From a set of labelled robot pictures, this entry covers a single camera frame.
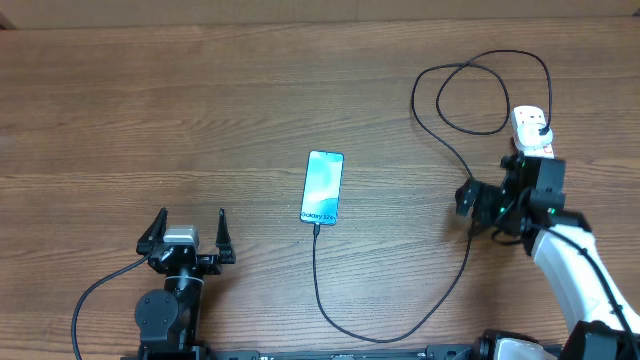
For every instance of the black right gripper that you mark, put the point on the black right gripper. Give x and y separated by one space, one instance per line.
486 198

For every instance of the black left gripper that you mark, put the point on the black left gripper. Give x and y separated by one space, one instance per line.
212 264

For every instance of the white power strip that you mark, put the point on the white power strip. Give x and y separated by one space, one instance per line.
527 122

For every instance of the blue Samsung Galaxy smartphone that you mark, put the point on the blue Samsung Galaxy smartphone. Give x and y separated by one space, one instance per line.
322 187

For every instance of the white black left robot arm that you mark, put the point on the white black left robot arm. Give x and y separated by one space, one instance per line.
168 318

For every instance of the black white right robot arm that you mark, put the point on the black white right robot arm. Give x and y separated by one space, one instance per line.
529 206

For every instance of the white charger adapter plug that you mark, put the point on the white charger adapter plug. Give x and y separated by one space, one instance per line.
528 137

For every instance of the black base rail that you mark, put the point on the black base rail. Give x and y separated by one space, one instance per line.
431 352

